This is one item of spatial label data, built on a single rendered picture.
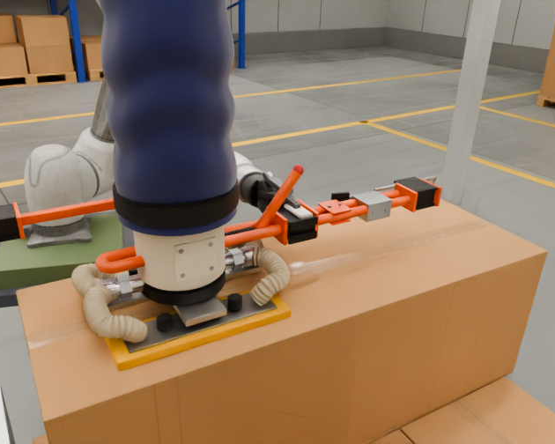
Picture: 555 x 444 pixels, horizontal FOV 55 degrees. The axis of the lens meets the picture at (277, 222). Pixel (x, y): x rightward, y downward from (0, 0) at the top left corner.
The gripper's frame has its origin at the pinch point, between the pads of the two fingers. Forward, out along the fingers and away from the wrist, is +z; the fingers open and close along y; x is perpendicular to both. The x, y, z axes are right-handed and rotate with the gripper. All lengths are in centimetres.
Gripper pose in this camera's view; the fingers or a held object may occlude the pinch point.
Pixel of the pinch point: (298, 219)
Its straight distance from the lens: 114.5
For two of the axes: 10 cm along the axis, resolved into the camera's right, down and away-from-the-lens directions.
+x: -8.6, 1.9, -4.7
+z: 5.0, 3.9, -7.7
